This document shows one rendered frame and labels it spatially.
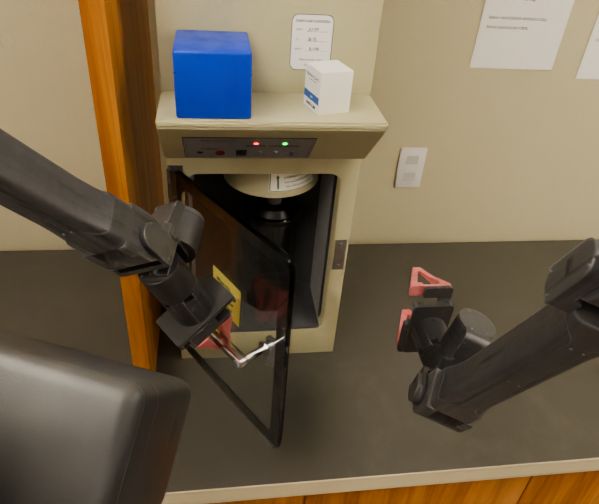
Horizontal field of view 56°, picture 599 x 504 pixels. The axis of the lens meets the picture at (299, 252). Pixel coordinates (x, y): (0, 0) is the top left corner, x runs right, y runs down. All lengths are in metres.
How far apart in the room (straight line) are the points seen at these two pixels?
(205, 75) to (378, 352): 0.73
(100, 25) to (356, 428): 0.79
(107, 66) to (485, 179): 1.10
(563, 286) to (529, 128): 1.11
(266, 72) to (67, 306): 0.75
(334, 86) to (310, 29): 0.10
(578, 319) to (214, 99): 0.51
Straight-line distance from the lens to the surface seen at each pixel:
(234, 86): 0.77
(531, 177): 1.67
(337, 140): 0.84
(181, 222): 0.76
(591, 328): 0.53
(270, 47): 0.87
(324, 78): 0.80
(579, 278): 0.49
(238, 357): 0.83
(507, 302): 1.48
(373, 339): 1.27
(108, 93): 0.80
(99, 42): 0.78
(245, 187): 0.99
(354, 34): 0.88
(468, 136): 1.52
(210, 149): 0.85
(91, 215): 0.63
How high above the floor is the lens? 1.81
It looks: 36 degrees down
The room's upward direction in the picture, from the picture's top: 5 degrees clockwise
